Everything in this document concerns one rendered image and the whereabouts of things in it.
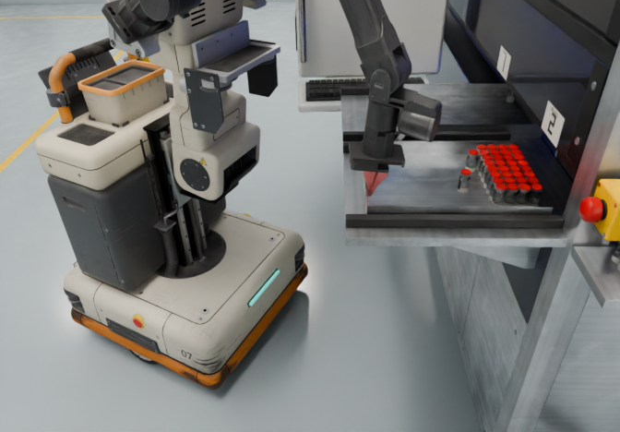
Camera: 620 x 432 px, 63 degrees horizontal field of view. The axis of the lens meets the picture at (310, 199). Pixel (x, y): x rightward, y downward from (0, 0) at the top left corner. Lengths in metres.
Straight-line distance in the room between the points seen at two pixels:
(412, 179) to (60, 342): 1.49
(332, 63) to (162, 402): 1.27
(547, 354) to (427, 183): 0.44
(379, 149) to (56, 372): 1.47
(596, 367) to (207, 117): 1.05
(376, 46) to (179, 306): 1.12
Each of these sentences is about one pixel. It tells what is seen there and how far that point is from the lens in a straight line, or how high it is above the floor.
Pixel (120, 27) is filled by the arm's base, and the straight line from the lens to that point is 1.16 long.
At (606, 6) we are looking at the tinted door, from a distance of 0.98.
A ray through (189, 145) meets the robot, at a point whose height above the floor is 0.82.
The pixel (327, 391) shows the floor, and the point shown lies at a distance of 1.78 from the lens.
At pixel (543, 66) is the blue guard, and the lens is 1.16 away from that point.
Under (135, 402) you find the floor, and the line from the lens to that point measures 1.86.
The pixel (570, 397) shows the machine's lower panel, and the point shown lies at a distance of 1.37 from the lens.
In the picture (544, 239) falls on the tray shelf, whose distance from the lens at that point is 1.01.
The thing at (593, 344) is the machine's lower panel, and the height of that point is 0.61.
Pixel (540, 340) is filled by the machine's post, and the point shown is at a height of 0.63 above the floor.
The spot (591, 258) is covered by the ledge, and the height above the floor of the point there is 0.88.
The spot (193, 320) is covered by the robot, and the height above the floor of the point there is 0.28.
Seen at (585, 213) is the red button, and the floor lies 0.99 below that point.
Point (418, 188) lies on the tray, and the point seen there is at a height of 0.88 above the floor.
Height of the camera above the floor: 1.47
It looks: 35 degrees down
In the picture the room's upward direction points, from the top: 1 degrees counter-clockwise
